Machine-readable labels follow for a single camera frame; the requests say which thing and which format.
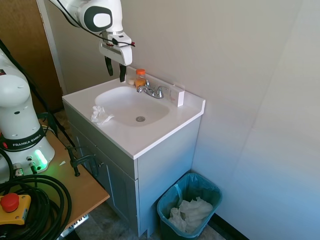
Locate orange lidded bottle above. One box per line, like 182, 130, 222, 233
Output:
134, 68, 147, 89

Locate white tissue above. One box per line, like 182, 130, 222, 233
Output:
90, 105, 115, 126

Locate grey vanity cabinet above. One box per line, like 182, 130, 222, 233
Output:
63, 102, 202, 239

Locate coiled black cables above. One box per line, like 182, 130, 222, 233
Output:
0, 139, 74, 240

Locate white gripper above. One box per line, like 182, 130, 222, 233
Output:
98, 42, 134, 83

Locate brown wooden door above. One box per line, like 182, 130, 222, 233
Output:
0, 0, 64, 114

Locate white tissues pile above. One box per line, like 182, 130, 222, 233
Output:
167, 196, 214, 234

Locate black metal clamp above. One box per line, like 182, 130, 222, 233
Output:
65, 145, 97, 178

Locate black baseboard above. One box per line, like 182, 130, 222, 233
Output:
211, 213, 251, 240

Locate white sink vanity top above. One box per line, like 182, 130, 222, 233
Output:
61, 65, 207, 161

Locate black slanted stand leg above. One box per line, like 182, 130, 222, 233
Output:
0, 38, 76, 149

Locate blue plastic bin liner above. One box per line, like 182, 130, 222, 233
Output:
156, 172, 224, 237

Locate chrome faucet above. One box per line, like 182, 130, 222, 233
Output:
136, 79, 169, 100

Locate white cardboard box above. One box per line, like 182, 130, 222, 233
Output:
168, 84, 186, 108

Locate table height control panel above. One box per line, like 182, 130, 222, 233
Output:
67, 213, 90, 230

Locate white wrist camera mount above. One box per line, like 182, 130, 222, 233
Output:
101, 31, 137, 49

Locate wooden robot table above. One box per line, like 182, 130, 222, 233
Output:
0, 129, 111, 240

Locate yellow emergency stop box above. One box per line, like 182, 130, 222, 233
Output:
0, 193, 32, 226

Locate dark teal trash bin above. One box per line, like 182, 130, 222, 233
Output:
156, 172, 224, 240

